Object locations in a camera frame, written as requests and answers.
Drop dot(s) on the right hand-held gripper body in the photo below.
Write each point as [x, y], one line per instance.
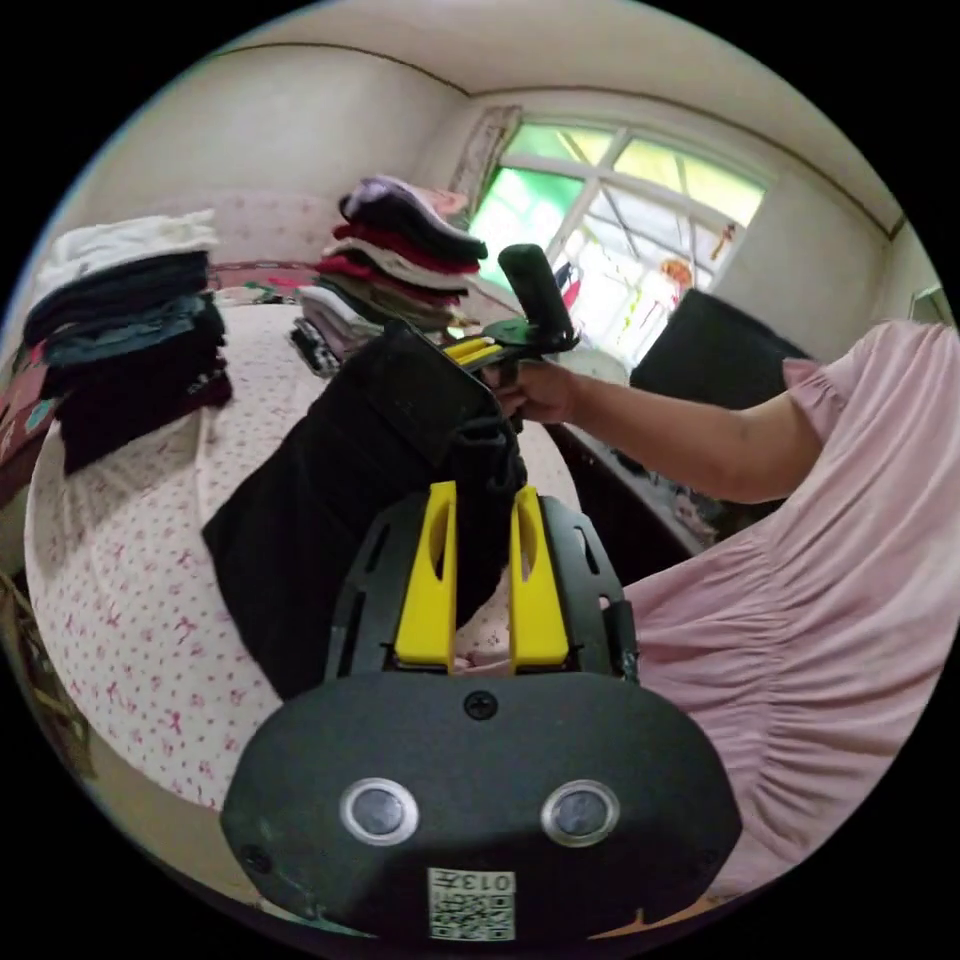
[534, 339]

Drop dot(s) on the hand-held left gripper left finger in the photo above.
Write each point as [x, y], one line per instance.
[429, 592]

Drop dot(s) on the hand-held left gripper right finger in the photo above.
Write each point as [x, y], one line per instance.
[537, 600]

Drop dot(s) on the black pants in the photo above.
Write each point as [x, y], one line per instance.
[352, 495]

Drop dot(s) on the person's right forearm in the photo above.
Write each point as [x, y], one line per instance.
[675, 444]

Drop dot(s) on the person's right hand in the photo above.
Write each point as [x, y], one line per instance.
[546, 394]

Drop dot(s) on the pile of mixed colour clothes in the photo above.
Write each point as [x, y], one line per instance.
[390, 270]

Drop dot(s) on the window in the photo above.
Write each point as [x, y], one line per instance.
[630, 225]

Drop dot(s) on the light patterned curtain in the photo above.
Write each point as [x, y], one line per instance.
[484, 154]

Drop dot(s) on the person's body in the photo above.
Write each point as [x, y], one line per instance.
[795, 615]

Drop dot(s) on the bed with pink printed sheet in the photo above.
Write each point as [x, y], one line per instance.
[135, 585]

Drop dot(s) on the pile of dark clothes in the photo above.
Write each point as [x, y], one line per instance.
[131, 352]

